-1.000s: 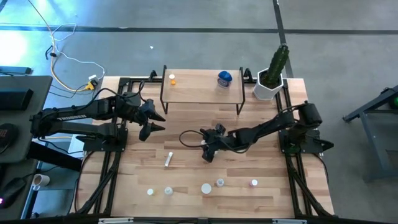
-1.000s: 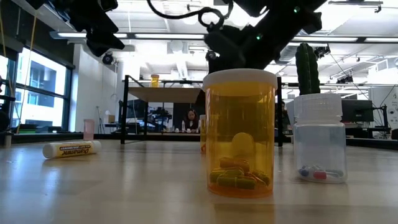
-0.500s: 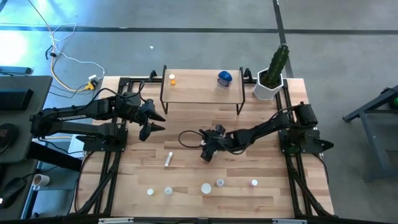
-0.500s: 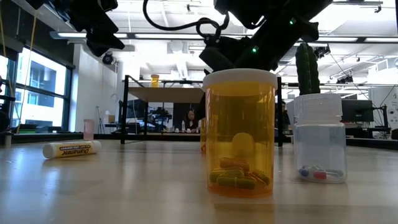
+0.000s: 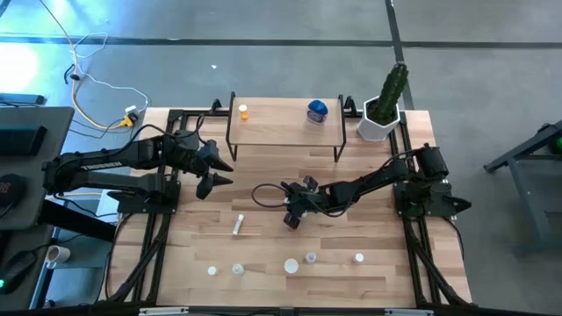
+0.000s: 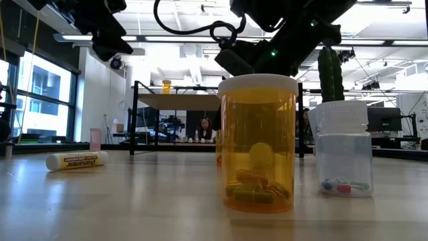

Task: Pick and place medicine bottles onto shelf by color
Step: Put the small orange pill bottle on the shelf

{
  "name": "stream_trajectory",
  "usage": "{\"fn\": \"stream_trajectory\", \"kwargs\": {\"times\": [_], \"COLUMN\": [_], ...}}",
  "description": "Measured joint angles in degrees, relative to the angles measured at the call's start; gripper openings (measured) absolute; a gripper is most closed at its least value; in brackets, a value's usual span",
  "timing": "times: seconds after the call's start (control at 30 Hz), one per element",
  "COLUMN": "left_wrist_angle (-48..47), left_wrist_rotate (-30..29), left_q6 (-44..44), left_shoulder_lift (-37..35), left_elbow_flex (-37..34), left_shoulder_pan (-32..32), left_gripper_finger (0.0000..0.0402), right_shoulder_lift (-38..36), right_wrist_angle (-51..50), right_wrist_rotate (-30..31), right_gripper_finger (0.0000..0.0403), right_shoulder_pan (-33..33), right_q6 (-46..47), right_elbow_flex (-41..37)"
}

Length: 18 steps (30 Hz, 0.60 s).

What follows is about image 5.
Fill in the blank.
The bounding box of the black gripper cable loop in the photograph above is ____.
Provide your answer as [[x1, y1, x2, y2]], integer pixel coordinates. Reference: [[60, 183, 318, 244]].
[[250, 183, 291, 210]]

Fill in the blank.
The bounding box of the black round pad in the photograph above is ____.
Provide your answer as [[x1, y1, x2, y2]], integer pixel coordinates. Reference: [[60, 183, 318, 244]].
[[0, 173, 26, 208]]

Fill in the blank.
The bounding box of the yellow cable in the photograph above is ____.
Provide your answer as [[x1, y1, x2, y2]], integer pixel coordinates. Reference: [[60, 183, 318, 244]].
[[38, 0, 133, 131]]

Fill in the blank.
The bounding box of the white cylinder cup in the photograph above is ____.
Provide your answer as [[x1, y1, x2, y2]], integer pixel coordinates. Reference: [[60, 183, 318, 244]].
[[45, 244, 71, 269]]

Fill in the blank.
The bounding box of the green cactus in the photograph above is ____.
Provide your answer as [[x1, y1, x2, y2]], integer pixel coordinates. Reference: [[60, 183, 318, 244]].
[[371, 62, 409, 126]]

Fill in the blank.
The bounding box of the black aluminium table frame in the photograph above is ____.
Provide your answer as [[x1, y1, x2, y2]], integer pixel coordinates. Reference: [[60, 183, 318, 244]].
[[98, 98, 473, 308]]

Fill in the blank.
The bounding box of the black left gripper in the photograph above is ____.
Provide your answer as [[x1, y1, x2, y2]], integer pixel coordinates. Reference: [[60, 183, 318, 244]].
[[173, 130, 235, 200]]

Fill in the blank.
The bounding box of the white planter pot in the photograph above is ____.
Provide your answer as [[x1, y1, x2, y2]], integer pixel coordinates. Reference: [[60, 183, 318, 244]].
[[356, 95, 401, 143]]

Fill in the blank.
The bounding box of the wooden shelf with black legs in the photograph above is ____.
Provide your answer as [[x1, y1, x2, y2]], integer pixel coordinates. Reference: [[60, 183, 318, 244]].
[[225, 90, 348, 163]]

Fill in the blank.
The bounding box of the white cable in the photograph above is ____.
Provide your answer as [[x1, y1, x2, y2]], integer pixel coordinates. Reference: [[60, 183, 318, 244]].
[[69, 32, 150, 115]]

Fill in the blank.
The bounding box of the silver metal bracket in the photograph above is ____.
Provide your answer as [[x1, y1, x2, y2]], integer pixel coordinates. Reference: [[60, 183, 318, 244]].
[[384, 308, 435, 316], [138, 306, 190, 316]]

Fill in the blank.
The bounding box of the black computer mouse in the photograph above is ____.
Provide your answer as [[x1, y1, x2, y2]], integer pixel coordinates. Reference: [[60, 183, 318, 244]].
[[0, 250, 39, 294]]

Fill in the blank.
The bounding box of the grey desk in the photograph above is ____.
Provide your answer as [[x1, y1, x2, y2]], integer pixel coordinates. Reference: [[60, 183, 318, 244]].
[[0, 106, 75, 232]]

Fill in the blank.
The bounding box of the grey metal stand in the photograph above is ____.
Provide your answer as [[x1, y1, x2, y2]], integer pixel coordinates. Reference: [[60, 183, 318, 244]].
[[482, 118, 562, 258]]

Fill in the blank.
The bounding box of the Tums bottle blue cap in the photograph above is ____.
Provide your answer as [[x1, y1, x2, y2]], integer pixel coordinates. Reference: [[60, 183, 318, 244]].
[[306, 99, 329, 126]]

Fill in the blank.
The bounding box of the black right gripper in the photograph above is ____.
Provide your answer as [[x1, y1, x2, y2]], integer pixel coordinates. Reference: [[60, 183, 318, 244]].
[[280, 181, 328, 231]]

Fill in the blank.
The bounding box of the black floor cable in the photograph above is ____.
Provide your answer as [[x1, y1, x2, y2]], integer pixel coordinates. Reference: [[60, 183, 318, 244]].
[[63, 63, 83, 85]]

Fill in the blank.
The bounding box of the black flat device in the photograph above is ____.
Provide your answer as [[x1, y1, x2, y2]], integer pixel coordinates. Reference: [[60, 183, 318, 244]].
[[0, 92, 46, 106]]

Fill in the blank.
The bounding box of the black rectangular box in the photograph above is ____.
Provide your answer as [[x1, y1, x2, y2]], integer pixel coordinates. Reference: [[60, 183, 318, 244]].
[[0, 125, 48, 155]]

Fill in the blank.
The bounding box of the black desk beam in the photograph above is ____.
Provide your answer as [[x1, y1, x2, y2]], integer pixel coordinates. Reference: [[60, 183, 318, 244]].
[[38, 199, 118, 242]]

